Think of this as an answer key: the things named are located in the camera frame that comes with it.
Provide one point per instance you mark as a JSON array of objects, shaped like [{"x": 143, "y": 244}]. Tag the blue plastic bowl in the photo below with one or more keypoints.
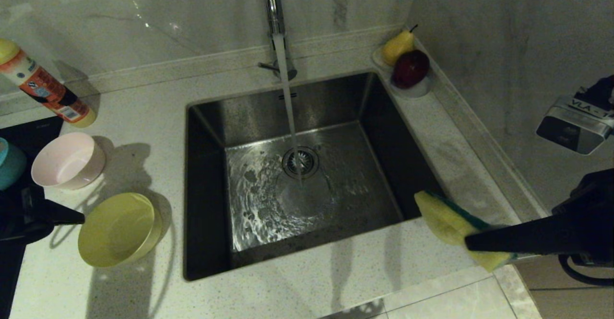
[{"x": 12, "y": 165}]

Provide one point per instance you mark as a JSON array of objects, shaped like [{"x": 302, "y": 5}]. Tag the yellow plastic bowl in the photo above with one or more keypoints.
[{"x": 115, "y": 230}]

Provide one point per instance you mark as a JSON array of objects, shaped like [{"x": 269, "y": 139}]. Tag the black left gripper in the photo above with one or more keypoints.
[{"x": 24, "y": 213}]

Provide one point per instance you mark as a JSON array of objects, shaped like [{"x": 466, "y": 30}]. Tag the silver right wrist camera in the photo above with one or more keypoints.
[{"x": 571, "y": 129}]

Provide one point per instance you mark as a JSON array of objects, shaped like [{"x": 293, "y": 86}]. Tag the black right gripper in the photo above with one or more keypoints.
[{"x": 599, "y": 213}]

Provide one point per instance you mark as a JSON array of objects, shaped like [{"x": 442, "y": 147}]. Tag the black induction cooktop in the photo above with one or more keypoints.
[{"x": 33, "y": 129}]

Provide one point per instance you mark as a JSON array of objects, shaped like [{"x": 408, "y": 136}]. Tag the chrome faucet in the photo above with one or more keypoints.
[{"x": 273, "y": 2}]

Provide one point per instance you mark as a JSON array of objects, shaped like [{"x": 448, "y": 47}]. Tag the dark red apple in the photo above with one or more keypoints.
[{"x": 410, "y": 68}]

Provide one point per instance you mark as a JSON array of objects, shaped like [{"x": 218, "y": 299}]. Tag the green and yellow sponge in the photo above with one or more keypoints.
[{"x": 441, "y": 218}]

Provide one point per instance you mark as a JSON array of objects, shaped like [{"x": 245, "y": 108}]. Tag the metal sink drain strainer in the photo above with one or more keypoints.
[{"x": 309, "y": 163}]

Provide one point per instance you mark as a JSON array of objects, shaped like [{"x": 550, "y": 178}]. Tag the light wooden cabinet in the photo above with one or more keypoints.
[{"x": 542, "y": 304}]

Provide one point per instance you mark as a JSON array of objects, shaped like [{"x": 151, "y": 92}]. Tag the white fruit tray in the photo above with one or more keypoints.
[{"x": 415, "y": 92}]

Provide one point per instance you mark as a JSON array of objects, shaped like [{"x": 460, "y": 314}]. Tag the pink plastic bowl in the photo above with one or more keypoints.
[{"x": 67, "y": 160}]

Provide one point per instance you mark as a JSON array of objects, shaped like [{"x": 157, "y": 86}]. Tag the stainless steel sink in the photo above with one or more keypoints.
[{"x": 383, "y": 132}]

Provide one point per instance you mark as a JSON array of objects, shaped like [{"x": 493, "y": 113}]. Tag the orange label detergent bottle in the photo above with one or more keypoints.
[{"x": 48, "y": 88}]

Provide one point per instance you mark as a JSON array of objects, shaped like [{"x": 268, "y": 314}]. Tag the running water stream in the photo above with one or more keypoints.
[{"x": 288, "y": 98}]

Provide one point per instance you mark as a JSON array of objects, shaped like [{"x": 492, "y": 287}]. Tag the yellow pear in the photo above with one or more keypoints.
[{"x": 395, "y": 48}]

